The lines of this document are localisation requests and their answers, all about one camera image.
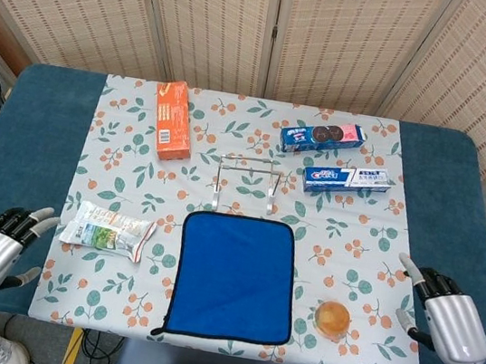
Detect plastic wrapped bun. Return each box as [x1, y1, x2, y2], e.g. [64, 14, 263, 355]
[310, 296, 354, 344]

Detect black floor cables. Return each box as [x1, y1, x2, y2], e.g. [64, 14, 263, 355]
[73, 326, 126, 364]

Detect blue Oreo cookie box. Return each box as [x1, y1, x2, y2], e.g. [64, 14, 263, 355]
[277, 113, 370, 167]

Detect blue Crest toothpaste box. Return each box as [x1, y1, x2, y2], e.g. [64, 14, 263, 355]
[299, 157, 396, 208]

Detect teal table cover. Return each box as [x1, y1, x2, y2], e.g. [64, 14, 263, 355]
[0, 57, 486, 364]

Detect blue towel with black trim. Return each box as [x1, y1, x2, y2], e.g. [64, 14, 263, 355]
[149, 205, 309, 357]

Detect orange cardboard box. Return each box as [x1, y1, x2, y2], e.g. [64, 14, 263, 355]
[145, 77, 204, 166]

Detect metal wire rack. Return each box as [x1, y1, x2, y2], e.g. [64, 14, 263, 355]
[209, 150, 284, 220]

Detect clear plastic snack bag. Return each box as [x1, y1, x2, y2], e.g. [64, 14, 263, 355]
[56, 196, 161, 265]

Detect woven folding screen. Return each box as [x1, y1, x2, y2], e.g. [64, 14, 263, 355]
[0, 0, 486, 183]

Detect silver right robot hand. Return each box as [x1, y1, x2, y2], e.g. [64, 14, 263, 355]
[384, 251, 486, 364]

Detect floral tablecloth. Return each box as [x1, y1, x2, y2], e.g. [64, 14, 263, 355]
[24, 66, 459, 364]

